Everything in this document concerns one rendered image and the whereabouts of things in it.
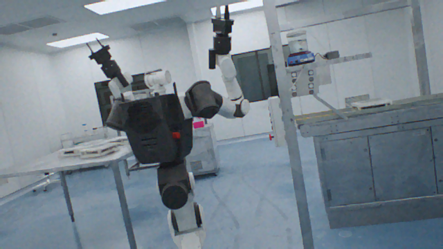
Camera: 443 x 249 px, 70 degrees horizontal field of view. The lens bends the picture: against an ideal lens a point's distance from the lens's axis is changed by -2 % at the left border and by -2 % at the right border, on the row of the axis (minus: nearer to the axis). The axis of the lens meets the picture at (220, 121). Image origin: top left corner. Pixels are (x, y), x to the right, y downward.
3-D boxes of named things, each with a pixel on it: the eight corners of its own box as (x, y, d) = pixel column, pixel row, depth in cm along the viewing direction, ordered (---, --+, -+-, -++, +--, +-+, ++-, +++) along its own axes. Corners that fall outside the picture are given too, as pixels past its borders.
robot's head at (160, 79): (167, 88, 148) (163, 69, 147) (148, 92, 151) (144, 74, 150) (173, 88, 154) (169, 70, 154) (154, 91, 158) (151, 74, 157)
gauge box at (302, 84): (289, 98, 240) (285, 71, 238) (288, 97, 250) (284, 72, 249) (319, 93, 236) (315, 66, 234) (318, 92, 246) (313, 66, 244)
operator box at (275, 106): (275, 147, 171) (267, 99, 168) (276, 141, 187) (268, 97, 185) (286, 146, 169) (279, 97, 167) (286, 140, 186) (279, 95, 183)
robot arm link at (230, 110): (248, 123, 166) (224, 112, 148) (226, 122, 173) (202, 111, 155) (251, 102, 168) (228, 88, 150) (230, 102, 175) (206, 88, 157)
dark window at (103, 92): (103, 127, 780) (93, 82, 770) (103, 127, 781) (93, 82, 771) (155, 118, 768) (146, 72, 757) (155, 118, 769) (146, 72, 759)
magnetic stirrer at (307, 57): (288, 67, 241) (286, 54, 240) (288, 68, 261) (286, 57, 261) (315, 61, 236) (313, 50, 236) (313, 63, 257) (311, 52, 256)
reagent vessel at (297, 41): (289, 54, 243) (285, 30, 241) (288, 56, 258) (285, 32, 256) (310, 50, 240) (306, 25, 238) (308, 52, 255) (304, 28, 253)
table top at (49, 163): (-29, 182, 281) (-30, 178, 280) (57, 154, 387) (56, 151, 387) (116, 163, 244) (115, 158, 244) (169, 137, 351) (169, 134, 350)
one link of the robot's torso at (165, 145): (189, 167, 131) (172, 80, 128) (118, 175, 142) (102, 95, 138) (212, 151, 159) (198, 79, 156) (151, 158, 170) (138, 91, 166)
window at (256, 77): (239, 104, 749) (230, 54, 738) (239, 104, 751) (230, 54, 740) (298, 94, 737) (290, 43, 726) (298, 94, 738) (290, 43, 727)
